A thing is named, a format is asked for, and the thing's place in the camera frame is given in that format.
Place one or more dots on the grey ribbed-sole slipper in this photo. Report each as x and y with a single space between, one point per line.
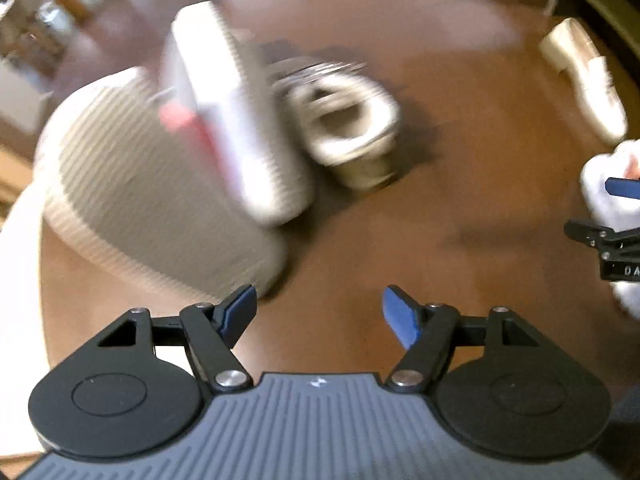
125 185

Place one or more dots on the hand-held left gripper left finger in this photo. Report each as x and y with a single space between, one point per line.
239 310

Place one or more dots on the white panel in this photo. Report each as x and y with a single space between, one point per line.
20 310

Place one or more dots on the white mesh sneaker orange tabs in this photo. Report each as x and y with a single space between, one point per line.
597 185

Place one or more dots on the red and white sneaker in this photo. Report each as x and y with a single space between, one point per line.
225 100

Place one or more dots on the cream loafer shoe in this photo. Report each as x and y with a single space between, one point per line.
595 85

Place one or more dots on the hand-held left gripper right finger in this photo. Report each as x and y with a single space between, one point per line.
400 317

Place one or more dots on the beige fleece-lined slipper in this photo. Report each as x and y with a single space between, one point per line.
310 135

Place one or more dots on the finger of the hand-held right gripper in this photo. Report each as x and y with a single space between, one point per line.
620 186
590 232

